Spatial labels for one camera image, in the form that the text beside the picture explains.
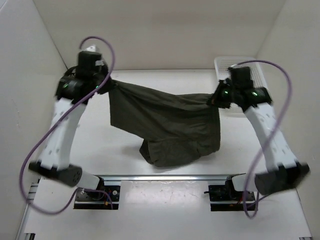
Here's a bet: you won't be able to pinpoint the aluminium frame rail left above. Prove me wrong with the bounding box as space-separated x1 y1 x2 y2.
16 180 40 240

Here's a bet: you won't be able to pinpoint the olive green shorts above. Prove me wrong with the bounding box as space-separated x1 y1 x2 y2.
109 80 221 168

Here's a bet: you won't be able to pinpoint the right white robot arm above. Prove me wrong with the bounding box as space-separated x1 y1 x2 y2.
207 78 310 200

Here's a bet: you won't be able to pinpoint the aluminium front rail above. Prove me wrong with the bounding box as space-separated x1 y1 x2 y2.
100 174 228 181

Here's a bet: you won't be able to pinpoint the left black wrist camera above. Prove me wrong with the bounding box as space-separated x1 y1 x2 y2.
75 44 103 79

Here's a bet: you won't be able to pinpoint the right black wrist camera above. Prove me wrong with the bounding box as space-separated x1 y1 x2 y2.
228 66 254 90

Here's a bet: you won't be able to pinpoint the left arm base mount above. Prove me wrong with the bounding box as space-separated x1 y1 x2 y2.
73 181 121 210

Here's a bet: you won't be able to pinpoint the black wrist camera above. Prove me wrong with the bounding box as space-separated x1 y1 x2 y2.
228 66 254 90
75 44 103 79

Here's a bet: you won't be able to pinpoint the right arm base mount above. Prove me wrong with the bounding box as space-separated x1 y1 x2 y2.
203 185 244 212

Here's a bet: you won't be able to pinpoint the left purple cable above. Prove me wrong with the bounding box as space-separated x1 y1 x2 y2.
19 36 116 215

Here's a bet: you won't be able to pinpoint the white perforated plastic basket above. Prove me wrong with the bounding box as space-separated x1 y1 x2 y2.
213 56 270 113

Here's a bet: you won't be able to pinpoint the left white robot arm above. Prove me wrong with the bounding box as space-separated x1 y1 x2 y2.
28 74 115 200

